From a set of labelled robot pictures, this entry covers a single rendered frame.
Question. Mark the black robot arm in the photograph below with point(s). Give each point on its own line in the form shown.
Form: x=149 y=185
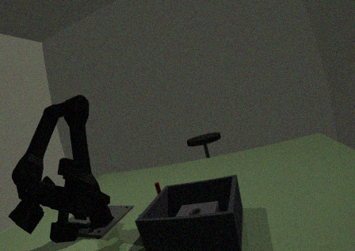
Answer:
x=88 y=201

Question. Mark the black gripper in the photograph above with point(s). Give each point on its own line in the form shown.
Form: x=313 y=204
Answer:
x=62 y=199

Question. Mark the dark red peg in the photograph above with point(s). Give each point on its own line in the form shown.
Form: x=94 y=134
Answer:
x=158 y=189

